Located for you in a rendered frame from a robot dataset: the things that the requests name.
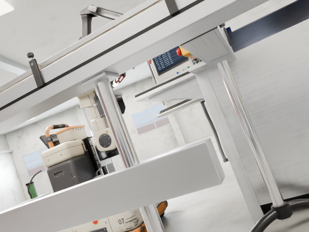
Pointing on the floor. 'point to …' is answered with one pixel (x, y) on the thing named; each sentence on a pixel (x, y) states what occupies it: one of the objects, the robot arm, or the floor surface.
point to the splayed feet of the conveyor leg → (279, 213)
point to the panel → (272, 108)
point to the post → (229, 145)
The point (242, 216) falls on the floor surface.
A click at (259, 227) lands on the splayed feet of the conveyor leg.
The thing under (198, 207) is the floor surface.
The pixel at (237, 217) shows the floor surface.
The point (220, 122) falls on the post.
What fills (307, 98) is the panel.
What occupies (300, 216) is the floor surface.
